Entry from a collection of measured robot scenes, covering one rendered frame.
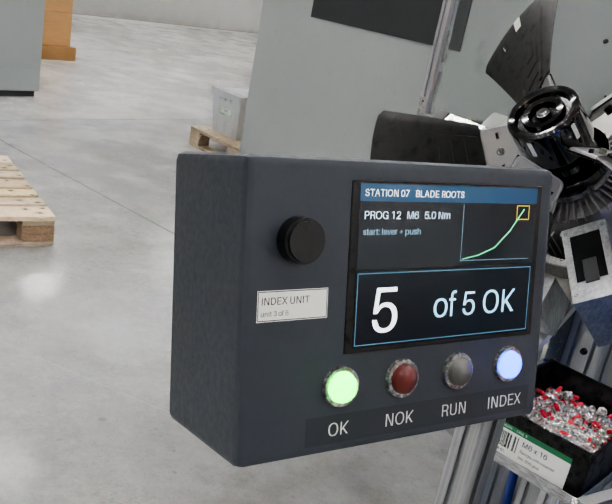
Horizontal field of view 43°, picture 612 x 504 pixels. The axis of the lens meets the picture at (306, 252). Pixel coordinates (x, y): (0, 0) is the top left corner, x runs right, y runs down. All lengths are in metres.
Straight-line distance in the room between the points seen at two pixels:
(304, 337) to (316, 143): 3.54
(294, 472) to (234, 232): 1.95
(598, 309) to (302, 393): 0.84
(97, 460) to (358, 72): 2.28
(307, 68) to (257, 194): 3.61
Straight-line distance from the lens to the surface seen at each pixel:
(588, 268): 1.29
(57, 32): 9.40
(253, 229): 0.46
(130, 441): 2.41
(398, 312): 0.52
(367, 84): 3.81
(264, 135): 4.26
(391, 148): 1.48
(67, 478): 2.26
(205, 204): 0.50
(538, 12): 1.57
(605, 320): 1.30
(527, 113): 1.34
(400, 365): 0.53
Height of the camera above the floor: 1.36
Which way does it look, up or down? 19 degrees down
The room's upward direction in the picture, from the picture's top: 11 degrees clockwise
